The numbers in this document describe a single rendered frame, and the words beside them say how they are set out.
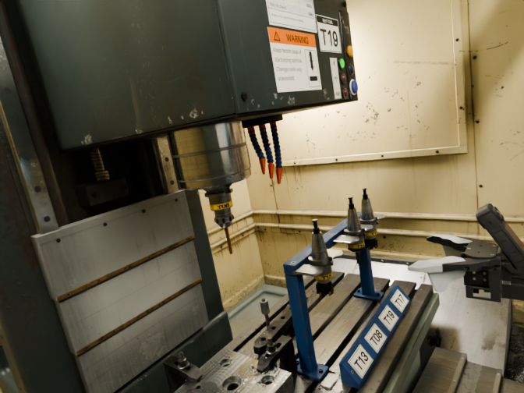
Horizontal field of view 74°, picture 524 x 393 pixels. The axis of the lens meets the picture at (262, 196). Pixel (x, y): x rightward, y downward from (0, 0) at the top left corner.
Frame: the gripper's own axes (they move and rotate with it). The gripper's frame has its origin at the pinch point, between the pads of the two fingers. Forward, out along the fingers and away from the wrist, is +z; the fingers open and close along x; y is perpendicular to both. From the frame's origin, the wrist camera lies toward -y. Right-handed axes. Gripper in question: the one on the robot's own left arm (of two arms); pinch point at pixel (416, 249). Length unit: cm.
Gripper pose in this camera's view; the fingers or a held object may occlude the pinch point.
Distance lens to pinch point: 76.4
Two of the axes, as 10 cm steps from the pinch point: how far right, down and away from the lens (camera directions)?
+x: 5.9, -2.6, 7.6
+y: 1.7, 9.6, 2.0
